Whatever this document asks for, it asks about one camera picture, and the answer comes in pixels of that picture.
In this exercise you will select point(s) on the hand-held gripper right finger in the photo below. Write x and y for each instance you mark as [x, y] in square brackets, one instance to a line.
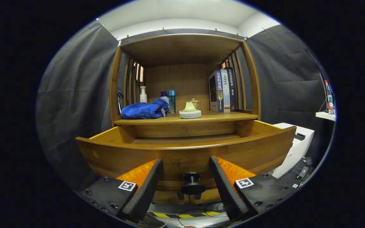
[227, 190]

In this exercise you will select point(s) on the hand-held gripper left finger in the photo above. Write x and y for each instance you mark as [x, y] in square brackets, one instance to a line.
[144, 193]

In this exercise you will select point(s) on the black round drawer knob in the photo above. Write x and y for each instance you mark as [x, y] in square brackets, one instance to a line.
[192, 186]

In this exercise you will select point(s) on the wooden drawer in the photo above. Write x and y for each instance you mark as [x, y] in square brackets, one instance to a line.
[182, 158]

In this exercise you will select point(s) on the pale green white scrubber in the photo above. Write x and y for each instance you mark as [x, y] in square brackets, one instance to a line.
[189, 111]

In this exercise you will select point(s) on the wooden countertop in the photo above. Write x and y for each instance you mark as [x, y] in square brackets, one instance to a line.
[223, 116]

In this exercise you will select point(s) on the white side cabinet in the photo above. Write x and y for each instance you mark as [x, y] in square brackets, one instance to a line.
[293, 150]

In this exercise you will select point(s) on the wooden cabinet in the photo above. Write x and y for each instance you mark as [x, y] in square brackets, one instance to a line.
[179, 50]

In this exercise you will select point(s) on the black power adapter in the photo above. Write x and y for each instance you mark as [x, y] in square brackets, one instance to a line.
[303, 172]

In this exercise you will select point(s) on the blue towel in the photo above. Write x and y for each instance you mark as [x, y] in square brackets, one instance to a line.
[144, 110]

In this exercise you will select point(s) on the small black box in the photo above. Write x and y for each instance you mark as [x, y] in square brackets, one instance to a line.
[300, 136]

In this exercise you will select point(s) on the beige lidded tea cup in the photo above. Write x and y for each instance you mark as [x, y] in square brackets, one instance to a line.
[196, 103]

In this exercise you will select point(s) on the clear teal bottle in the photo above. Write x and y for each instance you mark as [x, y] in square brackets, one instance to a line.
[172, 101]

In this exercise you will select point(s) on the white lotion bottle blue cap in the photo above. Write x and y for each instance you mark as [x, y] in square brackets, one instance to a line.
[165, 98]

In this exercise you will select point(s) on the white pump bottle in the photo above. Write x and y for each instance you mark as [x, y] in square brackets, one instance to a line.
[143, 95]

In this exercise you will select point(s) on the blue spine book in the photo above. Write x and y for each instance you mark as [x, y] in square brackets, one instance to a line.
[216, 91]

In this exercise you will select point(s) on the white wall shelf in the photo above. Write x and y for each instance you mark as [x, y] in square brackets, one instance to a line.
[325, 116]

